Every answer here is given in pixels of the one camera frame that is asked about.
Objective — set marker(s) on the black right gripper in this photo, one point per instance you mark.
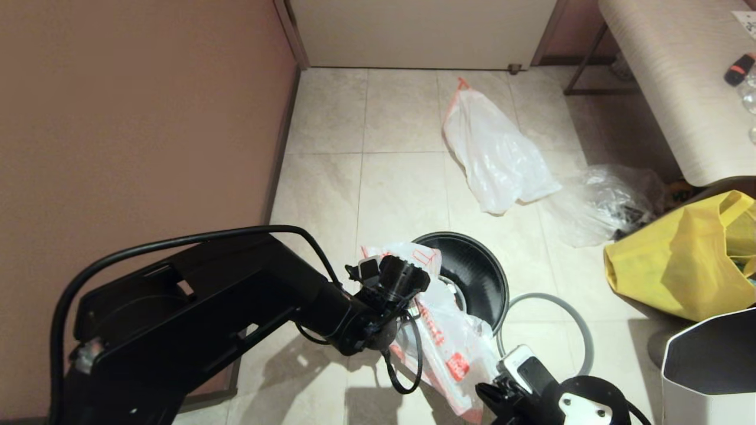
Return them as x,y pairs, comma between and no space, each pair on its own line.
508,407

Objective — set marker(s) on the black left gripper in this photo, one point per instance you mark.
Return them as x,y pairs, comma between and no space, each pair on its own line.
404,313

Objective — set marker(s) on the new white red-printed bag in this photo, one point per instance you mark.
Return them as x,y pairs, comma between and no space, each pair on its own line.
455,348

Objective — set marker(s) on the black round trash bin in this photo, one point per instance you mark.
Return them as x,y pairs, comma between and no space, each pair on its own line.
478,271

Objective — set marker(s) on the white plastic bag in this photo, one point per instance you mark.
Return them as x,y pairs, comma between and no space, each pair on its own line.
496,153

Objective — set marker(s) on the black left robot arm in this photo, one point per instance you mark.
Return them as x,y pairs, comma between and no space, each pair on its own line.
177,313

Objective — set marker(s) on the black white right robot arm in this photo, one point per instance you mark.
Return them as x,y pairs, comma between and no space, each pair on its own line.
709,378

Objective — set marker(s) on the yellow fabric bag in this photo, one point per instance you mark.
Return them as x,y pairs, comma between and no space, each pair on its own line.
661,265

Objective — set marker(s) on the clear crumpled plastic bag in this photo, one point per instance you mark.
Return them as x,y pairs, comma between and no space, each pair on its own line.
590,200

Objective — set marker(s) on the small metal door stopper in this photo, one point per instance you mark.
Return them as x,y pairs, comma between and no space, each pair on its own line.
514,69

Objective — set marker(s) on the white door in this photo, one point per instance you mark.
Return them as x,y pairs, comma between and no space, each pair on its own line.
425,29

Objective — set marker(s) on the clear plastic bottle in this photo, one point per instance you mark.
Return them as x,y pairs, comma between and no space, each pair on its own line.
750,97

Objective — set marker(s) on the black orange marker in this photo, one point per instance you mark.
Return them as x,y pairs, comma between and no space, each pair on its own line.
739,68

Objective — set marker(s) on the white printed paper sheet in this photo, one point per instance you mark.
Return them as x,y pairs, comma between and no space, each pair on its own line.
747,22

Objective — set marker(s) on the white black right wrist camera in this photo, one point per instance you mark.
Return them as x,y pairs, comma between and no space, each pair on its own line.
525,372

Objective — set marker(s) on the dark metal table leg frame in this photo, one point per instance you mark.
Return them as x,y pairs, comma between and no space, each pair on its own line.
596,91

